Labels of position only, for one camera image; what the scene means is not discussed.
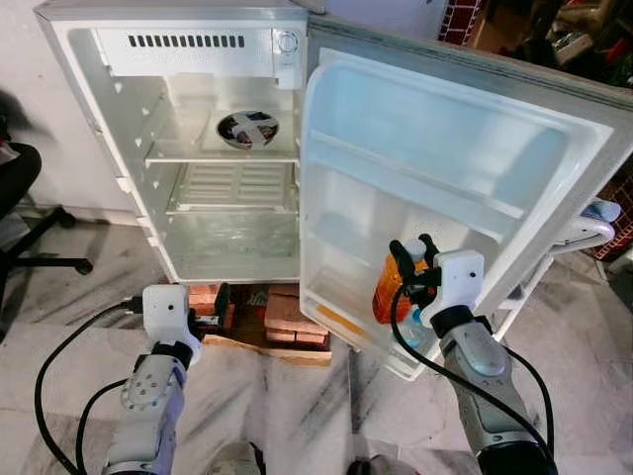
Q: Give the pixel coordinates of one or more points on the orange bottle white cap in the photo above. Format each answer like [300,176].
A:
[386,297]

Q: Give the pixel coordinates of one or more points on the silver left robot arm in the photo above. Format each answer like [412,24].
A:
[148,416]

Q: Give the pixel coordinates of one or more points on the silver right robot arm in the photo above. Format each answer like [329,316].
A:
[485,366]

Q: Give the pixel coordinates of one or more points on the small grey fridge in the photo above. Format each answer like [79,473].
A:
[232,237]

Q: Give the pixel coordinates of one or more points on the fridge door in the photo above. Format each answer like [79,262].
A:
[445,148]

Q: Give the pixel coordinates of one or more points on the glass fridge shelf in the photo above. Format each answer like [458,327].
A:
[218,156]

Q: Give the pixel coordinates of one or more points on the red brick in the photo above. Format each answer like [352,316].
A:
[297,317]
[205,294]

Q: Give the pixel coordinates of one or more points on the pale blue bottle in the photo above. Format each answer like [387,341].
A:
[415,334]

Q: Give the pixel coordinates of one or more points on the yellow label sticker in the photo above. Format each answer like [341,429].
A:
[341,320]

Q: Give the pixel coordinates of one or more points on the ribbed white crisper cover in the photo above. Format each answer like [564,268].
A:
[232,188]

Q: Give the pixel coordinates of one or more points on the grey robot left leg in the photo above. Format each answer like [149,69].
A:
[235,460]

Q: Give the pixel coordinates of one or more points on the grey robot leg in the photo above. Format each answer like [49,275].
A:
[371,466]
[235,460]

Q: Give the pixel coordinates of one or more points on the pale blue plastic item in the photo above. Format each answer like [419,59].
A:
[603,210]

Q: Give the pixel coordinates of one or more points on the red lattice panel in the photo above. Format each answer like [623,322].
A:
[618,237]
[460,20]

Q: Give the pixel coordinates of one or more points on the grey robot right leg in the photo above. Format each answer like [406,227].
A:
[371,466]

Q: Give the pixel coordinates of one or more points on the black office chair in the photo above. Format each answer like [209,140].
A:
[15,178]

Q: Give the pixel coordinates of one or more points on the white thermostat dial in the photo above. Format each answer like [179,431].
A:
[288,43]

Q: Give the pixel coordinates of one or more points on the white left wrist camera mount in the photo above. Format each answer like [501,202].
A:
[168,312]

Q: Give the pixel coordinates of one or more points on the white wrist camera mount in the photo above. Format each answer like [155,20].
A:
[460,282]
[168,312]

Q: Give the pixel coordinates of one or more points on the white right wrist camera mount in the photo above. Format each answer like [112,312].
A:
[460,282]

